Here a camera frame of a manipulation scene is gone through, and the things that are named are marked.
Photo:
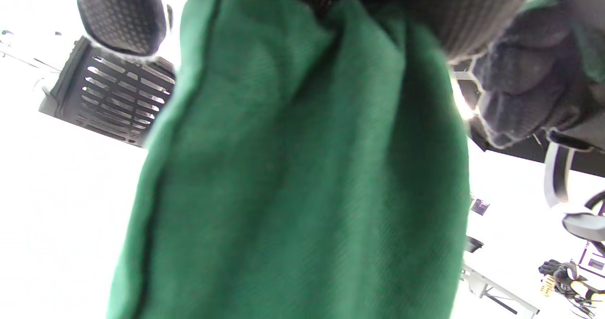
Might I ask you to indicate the person's right hand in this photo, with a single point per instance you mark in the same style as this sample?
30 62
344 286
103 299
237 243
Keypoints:
520 73

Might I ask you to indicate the person's left hand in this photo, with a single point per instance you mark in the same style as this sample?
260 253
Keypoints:
123 12

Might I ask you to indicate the black white handheld controller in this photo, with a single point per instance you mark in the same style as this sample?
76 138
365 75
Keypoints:
557 177

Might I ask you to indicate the black mesh office chair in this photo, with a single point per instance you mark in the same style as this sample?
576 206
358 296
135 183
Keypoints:
104 97

